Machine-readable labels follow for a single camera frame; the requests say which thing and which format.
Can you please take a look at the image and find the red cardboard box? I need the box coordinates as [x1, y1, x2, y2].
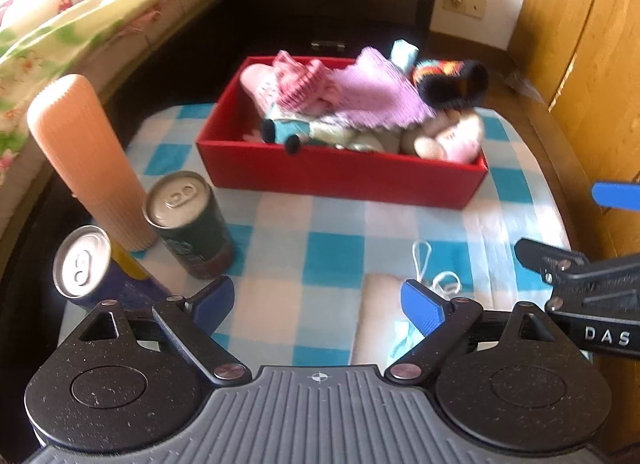
[196, 55, 489, 210]

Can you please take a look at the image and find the black rainbow knitted sock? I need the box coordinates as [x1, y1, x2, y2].
[411, 59, 489, 111]

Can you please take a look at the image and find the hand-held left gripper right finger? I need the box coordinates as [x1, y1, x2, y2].
[384, 279, 557, 387]

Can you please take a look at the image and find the beige mattress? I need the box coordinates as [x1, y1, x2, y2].
[0, 0, 224, 227]

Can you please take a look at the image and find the blue white checkered tablecloth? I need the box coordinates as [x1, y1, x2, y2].
[57, 103, 576, 370]

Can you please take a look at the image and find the light wooden wardrobe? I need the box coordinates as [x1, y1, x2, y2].
[507, 0, 640, 265]

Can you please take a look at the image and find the white green towel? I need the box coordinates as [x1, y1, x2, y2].
[310, 117, 401, 152]

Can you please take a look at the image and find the blue yellow drink can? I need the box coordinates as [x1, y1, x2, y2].
[52, 225, 173, 310]

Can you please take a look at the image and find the mauve cloth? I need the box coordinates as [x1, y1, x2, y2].
[320, 47, 436, 127]

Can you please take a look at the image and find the dark green drink can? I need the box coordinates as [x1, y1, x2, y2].
[142, 171, 236, 279]

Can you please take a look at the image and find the orange ribbed plastic tube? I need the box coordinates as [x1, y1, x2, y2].
[27, 74, 157, 252]

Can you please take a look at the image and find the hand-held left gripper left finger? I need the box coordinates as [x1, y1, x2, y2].
[80, 274, 251, 387]

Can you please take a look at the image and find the light blue cloth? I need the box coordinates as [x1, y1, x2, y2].
[390, 39, 418, 70]

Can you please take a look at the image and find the clear plastic bag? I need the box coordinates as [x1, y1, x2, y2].
[505, 72, 543, 101]

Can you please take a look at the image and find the floral bed sheet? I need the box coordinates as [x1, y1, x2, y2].
[0, 0, 221, 170]

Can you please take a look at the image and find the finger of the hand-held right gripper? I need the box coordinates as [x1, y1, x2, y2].
[591, 182, 640, 210]
[514, 238, 591, 285]

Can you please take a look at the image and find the dark wooden bed frame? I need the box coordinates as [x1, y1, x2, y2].
[0, 19, 238, 295]

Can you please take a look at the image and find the pink knit garment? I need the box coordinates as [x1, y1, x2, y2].
[272, 50, 343, 112]

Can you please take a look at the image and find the dark wooden nightstand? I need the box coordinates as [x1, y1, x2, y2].
[215, 0, 445, 68]

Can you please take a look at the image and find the white blue face mask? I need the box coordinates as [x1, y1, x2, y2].
[350, 239, 462, 366]

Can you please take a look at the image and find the white plush bear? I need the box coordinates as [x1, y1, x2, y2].
[400, 112, 486, 162]

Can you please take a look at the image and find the pink blue plush toy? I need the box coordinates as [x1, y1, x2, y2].
[240, 63, 313, 155]

